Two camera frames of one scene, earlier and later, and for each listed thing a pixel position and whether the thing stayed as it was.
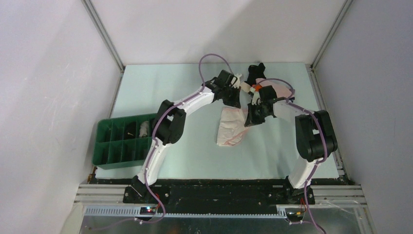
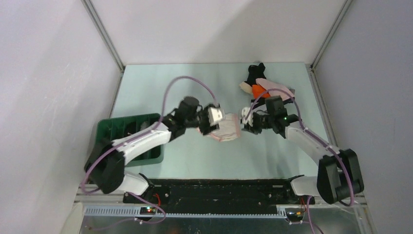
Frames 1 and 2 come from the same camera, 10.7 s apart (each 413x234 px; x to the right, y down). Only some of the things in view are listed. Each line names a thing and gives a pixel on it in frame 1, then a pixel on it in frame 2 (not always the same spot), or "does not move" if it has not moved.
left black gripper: [234, 101] -> [207, 129]
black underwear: [255, 71] does not move
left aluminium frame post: [92, 12] does not move
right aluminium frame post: [333, 28] does not move
